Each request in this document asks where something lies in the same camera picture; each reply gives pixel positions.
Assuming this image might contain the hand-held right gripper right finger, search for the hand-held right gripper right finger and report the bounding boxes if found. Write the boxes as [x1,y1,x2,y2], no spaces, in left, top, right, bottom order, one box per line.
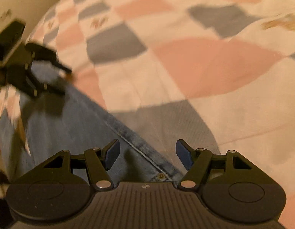
[176,139,255,192]

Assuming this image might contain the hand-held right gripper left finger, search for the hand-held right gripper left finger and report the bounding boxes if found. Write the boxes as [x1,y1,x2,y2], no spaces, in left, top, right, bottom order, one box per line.
[41,139,121,192]

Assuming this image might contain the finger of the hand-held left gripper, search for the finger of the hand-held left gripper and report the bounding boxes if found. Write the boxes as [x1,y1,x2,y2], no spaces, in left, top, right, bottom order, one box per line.
[21,69,66,98]
[26,43,73,75]

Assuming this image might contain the blue denim jeans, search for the blue denim jeans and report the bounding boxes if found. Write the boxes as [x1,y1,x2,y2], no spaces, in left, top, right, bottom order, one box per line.
[0,58,186,187]

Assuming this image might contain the checkered pink grey blanket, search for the checkered pink grey blanket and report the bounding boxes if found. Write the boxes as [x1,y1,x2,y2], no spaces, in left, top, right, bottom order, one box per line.
[0,0,295,222]

